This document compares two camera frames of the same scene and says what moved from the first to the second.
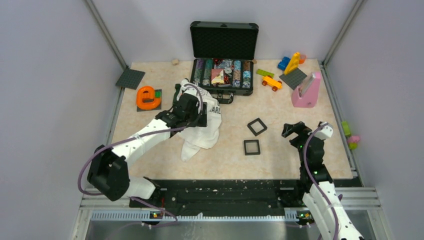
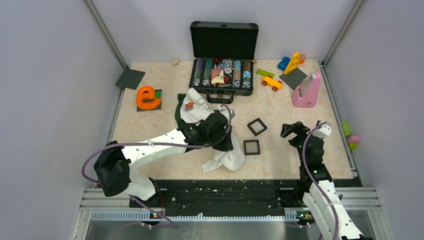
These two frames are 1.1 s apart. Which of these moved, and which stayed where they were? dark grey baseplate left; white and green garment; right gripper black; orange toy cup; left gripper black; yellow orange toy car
Moved: white and green garment; left gripper black
Stayed: right gripper black; orange toy cup; dark grey baseplate left; yellow orange toy car
